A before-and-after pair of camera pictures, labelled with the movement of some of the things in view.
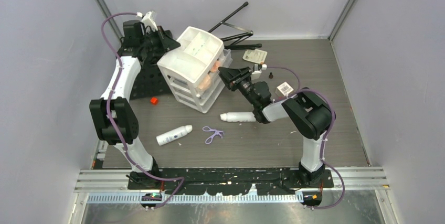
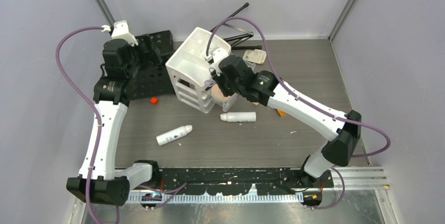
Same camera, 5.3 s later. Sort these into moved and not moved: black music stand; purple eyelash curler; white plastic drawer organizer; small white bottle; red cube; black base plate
Moved: white plastic drawer organizer; purple eyelash curler
Not moved: black base plate; black music stand; small white bottle; red cube
